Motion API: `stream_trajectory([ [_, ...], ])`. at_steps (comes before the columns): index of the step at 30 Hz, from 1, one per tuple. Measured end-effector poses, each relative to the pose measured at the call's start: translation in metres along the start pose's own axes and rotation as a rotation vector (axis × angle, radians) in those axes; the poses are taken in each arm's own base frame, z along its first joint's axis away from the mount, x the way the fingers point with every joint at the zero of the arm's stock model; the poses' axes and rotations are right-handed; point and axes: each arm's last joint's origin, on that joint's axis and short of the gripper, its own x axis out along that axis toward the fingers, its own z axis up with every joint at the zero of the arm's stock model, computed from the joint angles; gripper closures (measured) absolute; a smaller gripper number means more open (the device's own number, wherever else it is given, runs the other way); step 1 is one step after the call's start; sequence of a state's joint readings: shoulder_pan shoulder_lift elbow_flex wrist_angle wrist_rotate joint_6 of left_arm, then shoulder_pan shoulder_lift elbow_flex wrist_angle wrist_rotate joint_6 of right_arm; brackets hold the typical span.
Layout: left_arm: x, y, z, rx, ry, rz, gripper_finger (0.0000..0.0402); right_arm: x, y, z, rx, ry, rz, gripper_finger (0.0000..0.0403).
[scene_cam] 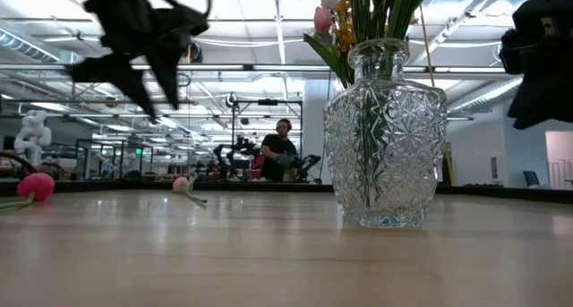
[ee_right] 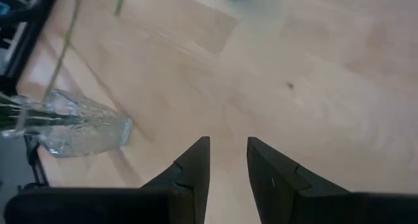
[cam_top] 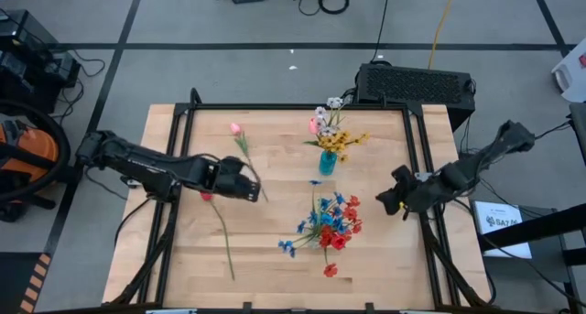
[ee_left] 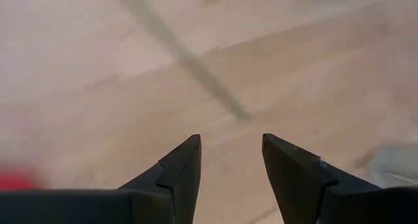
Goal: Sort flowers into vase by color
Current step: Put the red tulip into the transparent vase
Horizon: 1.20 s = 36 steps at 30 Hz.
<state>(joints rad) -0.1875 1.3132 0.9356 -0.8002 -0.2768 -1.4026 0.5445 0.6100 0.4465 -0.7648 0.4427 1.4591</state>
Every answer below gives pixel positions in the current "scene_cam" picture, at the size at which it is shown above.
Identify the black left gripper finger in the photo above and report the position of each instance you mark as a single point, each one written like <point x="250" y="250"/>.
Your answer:
<point x="116" y="70"/>
<point x="168" y="70"/>

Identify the red artificial flower bunch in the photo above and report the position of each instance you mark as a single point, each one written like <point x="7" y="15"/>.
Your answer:
<point x="396" y="11"/>

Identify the clear cut-glass vase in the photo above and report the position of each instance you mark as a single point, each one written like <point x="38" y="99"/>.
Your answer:
<point x="403" y="155"/>

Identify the white artificial flower bunch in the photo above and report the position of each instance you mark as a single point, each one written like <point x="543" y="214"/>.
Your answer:
<point x="329" y="2"/>

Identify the black background robot arm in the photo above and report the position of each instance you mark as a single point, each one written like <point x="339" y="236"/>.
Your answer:
<point x="309" y="164"/>
<point x="220" y="155"/>

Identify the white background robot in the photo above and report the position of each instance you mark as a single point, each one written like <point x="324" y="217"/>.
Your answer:
<point x="32" y="134"/>

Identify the pink artificial tulip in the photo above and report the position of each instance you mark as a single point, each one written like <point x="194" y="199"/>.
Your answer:
<point x="322" y="19"/>
<point x="180" y="182"/>

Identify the person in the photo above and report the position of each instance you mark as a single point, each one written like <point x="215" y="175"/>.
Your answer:
<point x="277" y="150"/>

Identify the black background station frame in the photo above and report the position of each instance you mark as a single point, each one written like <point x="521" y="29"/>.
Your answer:
<point x="267" y="102"/>

